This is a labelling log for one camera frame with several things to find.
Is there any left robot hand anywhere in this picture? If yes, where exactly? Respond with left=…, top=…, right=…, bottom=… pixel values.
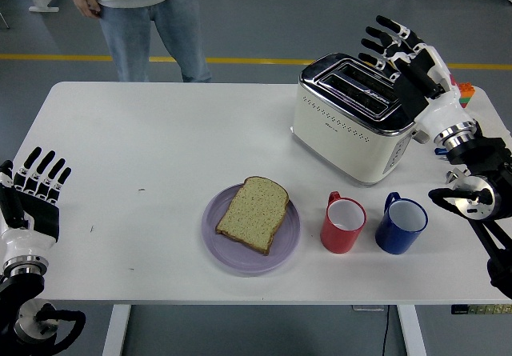
left=0, top=146, right=73, bottom=261

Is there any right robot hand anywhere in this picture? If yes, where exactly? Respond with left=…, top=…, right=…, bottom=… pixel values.
left=358, top=14, right=473, bottom=135

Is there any person's right hand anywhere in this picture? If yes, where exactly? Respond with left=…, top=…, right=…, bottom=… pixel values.
left=70, top=0, right=103, bottom=20

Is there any purple plate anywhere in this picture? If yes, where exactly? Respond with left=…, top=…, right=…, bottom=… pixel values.
left=201, top=182, right=303, bottom=278

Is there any bread slice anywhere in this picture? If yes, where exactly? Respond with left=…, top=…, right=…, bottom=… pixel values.
left=215, top=176, right=290, bottom=256

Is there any toy brick stack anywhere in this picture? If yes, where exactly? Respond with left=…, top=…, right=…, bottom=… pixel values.
left=458, top=82, right=475, bottom=110

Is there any person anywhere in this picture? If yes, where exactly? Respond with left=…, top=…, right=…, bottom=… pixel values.
left=50, top=0, right=215, bottom=84

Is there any white paper sheet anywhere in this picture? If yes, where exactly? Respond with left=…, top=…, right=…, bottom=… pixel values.
left=466, top=107, right=512, bottom=139

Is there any cream chrome toaster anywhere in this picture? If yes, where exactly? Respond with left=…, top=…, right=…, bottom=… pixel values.
left=290, top=53, right=430, bottom=189

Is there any blue mug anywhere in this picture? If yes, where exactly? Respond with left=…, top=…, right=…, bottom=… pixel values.
left=374, top=191, right=429, bottom=256

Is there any red mug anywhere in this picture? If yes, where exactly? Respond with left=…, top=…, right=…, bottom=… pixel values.
left=319, top=190, right=367, bottom=255

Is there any black desk control panel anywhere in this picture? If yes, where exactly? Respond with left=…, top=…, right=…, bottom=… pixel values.
left=450, top=303, right=512, bottom=316

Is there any black cable under table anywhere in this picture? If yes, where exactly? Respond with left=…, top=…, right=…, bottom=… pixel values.
left=379, top=304, right=391, bottom=356

